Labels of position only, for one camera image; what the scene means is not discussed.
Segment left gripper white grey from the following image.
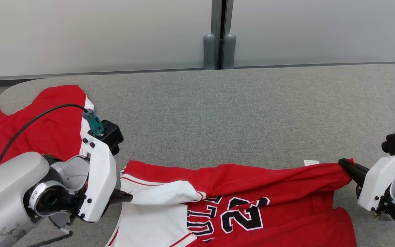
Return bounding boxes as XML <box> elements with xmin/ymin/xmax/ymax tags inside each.
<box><xmin>50</xmin><ymin>135</ymin><xmax>133</xmax><ymax>228</ymax></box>

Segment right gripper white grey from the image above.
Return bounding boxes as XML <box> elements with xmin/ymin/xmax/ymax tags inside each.
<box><xmin>339</xmin><ymin>154</ymin><xmax>395</xmax><ymax>235</ymax></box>

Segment red shorts white side stripe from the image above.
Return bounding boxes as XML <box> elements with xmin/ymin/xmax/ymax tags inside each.
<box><xmin>0</xmin><ymin>85</ymin><xmax>94</xmax><ymax>176</ymax></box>

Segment red basketball jersey white sleeves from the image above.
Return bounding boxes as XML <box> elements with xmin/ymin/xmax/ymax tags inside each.
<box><xmin>106</xmin><ymin>158</ymin><xmax>357</xmax><ymax>247</ymax></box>

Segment teal left camera connector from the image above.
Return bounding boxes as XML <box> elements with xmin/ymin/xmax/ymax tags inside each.
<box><xmin>82</xmin><ymin>109</ymin><xmax>105</xmax><ymax>136</ymax></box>

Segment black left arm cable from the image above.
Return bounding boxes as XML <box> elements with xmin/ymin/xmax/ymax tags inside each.
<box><xmin>0</xmin><ymin>104</ymin><xmax>89</xmax><ymax>167</ymax></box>

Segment grey metal partition post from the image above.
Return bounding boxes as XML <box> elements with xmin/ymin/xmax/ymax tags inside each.
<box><xmin>203</xmin><ymin>0</ymin><xmax>237</xmax><ymax>70</ymax></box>

